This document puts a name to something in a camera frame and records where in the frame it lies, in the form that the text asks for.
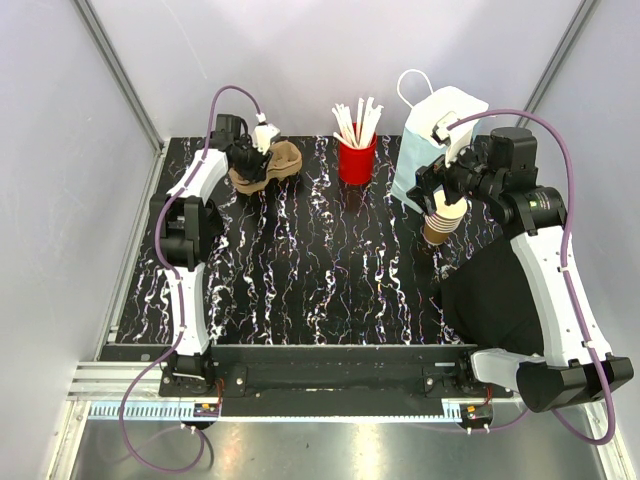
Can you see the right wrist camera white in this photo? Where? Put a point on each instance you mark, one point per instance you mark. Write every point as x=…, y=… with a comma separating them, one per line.
x=455, y=139

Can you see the light blue paper bag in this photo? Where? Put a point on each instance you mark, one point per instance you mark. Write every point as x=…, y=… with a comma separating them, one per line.
x=417, y=147

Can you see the aluminium frame post right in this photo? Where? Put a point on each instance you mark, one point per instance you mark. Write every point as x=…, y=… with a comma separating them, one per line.
x=569, y=39

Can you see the black cloth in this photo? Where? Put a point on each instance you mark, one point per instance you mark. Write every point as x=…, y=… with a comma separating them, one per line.
x=488, y=302

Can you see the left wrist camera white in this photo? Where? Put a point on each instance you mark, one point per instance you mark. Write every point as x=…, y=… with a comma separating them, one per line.
x=264, y=134

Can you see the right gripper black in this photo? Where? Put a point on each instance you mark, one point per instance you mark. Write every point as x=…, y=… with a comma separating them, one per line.
x=431, y=177

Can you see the red straw cup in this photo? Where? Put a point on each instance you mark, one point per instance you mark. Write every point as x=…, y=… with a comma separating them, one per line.
x=355, y=166

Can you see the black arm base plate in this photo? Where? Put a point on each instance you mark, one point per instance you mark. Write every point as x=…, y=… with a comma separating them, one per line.
x=390, y=382

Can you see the aluminium frame post left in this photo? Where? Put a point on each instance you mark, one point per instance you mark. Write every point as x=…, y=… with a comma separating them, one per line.
x=96, y=30

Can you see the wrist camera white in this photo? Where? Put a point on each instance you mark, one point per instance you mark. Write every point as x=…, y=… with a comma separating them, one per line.
x=264, y=134
x=455, y=139

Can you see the aluminium frame post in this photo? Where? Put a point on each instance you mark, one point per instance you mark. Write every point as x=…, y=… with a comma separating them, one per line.
x=569, y=39
x=96, y=30

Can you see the stack of paper cups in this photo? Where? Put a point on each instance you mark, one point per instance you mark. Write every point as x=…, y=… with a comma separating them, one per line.
x=445, y=220

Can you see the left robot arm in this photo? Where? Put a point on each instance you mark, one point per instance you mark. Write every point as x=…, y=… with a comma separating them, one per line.
x=187, y=221

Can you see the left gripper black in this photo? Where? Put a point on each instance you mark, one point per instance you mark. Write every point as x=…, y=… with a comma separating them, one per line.
x=257, y=172

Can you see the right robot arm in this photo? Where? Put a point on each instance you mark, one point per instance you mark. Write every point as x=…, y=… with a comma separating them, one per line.
x=545, y=280

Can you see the aluminium rail front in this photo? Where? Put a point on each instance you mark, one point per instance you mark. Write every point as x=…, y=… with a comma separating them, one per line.
x=108, y=386

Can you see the white wrapped straws bundle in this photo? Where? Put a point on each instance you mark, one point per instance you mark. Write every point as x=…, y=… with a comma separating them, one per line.
x=356, y=131

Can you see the stack of cardboard cup carriers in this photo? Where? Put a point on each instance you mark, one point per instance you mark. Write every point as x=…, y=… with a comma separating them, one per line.
x=285, y=160

